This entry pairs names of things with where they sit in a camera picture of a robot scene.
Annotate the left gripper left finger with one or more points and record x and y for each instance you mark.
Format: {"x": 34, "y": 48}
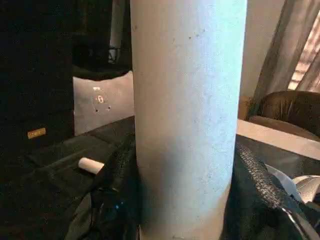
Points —
{"x": 117, "y": 200}

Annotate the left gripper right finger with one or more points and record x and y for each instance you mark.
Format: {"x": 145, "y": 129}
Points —
{"x": 250, "y": 215}

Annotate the white plastic table leg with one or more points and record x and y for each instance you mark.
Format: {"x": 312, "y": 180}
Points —
{"x": 91, "y": 165}
{"x": 187, "y": 100}

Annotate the white flat panel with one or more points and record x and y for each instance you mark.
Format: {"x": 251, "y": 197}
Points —
{"x": 275, "y": 140}

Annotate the grey printed cushion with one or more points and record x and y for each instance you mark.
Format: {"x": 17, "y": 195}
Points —
{"x": 112, "y": 100}

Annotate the small yellow label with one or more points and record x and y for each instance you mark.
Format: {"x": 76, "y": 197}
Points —
{"x": 36, "y": 133}

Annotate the brown leather armchair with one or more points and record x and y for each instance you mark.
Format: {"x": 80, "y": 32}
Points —
{"x": 292, "y": 107}

